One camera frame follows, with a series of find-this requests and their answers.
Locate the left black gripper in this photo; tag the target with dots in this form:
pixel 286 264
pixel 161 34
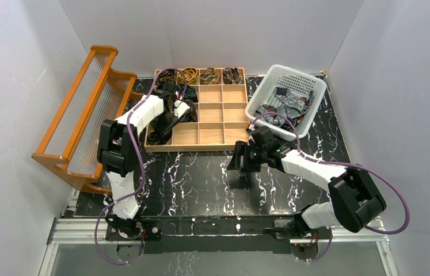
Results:
pixel 160 127

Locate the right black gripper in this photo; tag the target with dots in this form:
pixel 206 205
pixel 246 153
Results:
pixel 240 161

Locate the white plastic basket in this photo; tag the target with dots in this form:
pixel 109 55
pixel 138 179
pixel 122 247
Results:
pixel 286 77

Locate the black gold floral tie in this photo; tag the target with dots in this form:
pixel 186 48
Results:
pixel 158 138

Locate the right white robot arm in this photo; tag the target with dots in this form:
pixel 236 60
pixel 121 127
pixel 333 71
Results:
pixel 354 201

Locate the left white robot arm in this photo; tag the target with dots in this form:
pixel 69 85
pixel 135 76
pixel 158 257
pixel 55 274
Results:
pixel 119 151

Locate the grey patterned ties pile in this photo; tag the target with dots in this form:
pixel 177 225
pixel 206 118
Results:
pixel 292 105

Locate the rolled black grey tie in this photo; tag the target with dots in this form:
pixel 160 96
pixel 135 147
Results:
pixel 191 114

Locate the rolled teal patterned tie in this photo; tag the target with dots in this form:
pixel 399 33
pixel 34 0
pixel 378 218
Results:
pixel 190 93

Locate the rolled black gold tie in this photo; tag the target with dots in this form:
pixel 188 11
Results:
pixel 167 75

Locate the rolled yellow tie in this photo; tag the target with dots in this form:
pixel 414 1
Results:
pixel 191 75

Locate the wooden grid organizer tray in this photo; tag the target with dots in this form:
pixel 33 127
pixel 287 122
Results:
pixel 221 120

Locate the rolled olive patterned tie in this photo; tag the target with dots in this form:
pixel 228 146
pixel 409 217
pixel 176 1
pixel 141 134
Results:
pixel 210 76

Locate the orange wooden rack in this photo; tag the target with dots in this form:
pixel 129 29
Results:
pixel 98 92

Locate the rolled dark striped tie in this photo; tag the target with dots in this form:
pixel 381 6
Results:
pixel 231 76

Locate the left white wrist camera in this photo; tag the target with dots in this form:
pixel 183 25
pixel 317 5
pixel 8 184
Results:
pixel 180 108

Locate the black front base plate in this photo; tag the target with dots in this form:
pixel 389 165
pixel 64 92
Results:
pixel 219 233

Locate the aluminium frame rail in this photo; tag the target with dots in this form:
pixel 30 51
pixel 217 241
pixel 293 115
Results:
pixel 74 228

